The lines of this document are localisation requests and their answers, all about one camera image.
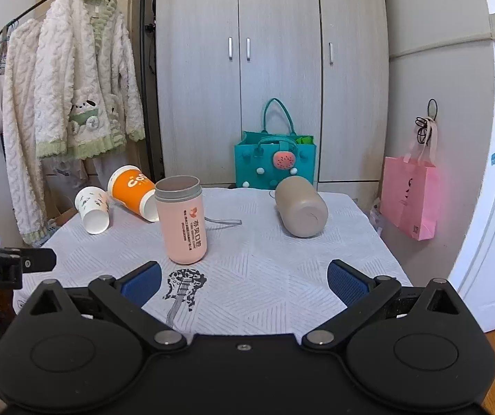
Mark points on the black clothes rack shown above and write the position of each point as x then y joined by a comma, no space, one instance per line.
148,28

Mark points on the grey wooden wardrobe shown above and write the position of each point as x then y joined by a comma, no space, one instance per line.
282,95

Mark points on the pink cup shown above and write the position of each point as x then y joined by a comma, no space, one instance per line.
182,233

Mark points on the pink shopping bag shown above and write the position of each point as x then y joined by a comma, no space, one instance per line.
407,199

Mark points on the teal felt bag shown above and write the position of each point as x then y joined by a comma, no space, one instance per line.
251,164

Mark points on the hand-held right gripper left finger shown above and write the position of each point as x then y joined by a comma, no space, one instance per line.
141,283

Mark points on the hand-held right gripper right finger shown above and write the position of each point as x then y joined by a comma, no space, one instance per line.
347,283

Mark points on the orange paper cup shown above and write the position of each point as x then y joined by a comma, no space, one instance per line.
132,190

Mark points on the white paper cup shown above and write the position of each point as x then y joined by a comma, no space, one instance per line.
94,212

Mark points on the white fluffy robe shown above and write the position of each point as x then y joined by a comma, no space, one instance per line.
18,138

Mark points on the beige cup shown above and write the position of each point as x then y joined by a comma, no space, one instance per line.
299,207

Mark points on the white fluffy cardigan green trim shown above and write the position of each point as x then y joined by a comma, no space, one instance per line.
65,73

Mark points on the white patterned tablecloth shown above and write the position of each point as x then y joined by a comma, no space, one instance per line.
264,268

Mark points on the grey printed garment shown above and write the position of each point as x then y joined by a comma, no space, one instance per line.
61,173

